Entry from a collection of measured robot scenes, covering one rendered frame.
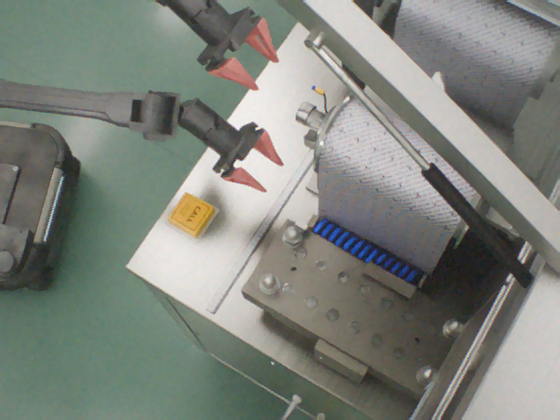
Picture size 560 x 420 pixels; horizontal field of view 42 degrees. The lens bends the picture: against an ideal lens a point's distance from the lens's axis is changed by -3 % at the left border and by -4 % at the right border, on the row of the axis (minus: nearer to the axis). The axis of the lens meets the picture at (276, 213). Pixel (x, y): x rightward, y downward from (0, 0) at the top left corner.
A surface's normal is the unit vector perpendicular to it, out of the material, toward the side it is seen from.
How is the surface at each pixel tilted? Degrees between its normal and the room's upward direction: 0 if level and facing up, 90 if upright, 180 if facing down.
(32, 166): 0
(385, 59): 35
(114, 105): 28
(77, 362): 0
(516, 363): 0
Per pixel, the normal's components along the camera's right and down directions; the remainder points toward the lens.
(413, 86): 0.44, -0.01
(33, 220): -0.04, -0.35
